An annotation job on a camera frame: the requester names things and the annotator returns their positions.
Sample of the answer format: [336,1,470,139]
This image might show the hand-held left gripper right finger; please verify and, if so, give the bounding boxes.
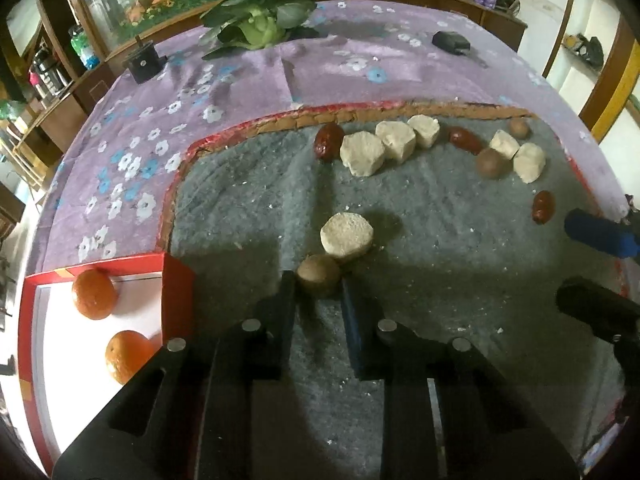
[341,276,581,480]

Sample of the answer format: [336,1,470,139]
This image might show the orange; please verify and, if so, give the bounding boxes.
[105,330,157,386]
[71,269,118,321]

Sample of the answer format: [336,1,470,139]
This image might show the black metal flask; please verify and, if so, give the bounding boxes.
[30,47,71,96]

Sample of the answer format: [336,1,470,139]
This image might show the clear plastic bottle green cap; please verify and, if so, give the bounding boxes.
[69,25,101,71]

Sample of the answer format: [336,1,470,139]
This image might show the purple floral tablecloth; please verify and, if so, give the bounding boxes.
[25,0,640,281]

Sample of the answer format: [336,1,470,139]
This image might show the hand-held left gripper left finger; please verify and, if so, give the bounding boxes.
[52,270,301,480]

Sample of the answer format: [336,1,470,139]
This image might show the black cylindrical holder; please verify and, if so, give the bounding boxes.
[122,35,168,83]

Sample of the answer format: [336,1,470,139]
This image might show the red box white inside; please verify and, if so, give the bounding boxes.
[17,252,196,476]

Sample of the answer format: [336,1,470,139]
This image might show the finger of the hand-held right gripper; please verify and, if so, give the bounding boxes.
[564,208,640,260]
[556,277,640,423]

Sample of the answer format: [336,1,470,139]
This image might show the black box device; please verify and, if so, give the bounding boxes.
[431,30,472,56]

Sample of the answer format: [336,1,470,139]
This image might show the dark green bag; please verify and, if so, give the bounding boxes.
[562,32,606,68]

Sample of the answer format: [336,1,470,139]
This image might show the green plastic bag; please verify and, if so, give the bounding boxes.
[0,97,26,121]

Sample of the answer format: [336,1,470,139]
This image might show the green leafy plant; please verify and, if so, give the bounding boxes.
[200,0,321,61]

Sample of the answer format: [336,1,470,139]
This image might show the grey mat red border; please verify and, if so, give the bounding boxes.
[157,102,640,471]

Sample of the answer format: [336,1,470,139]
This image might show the beige hexagonal cake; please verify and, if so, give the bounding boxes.
[512,142,547,184]
[320,212,375,261]
[375,121,417,162]
[406,114,442,149]
[340,131,387,177]

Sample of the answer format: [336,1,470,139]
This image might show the small angular beige cake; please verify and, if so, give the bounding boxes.
[489,130,521,161]

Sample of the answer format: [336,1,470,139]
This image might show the red date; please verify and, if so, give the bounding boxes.
[448,126,484,156]
[313,122,346,162]
[532,190,555,224]

